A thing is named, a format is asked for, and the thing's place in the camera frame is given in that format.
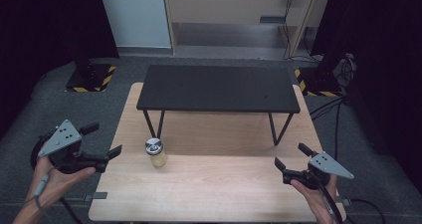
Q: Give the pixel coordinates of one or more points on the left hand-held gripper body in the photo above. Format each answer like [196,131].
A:
[61,138]

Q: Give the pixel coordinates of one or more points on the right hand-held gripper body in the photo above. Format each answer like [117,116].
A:
[326,166]

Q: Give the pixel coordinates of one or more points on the glass jar with silver lid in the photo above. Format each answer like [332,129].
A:
[156,154]

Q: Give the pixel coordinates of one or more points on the person's right hand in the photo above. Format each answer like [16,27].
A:
[315,199]

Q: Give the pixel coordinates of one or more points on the person's left hand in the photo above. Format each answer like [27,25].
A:
[58,184]

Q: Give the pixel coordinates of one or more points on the grey table clamp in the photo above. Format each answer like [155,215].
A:
[344,201]
[98,195]

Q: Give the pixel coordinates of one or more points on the black stand base, striped tape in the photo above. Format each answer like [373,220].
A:
[89,79]
[318,83]

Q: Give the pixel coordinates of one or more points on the black shelf with metal legs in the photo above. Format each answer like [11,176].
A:
[217,88]

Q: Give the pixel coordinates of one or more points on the black curtain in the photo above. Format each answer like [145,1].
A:
[381,68]
[40,28]

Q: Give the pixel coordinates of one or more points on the white panel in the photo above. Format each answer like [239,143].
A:
[136,15]

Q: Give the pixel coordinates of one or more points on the light wooden desk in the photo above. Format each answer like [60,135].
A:
[229,5]

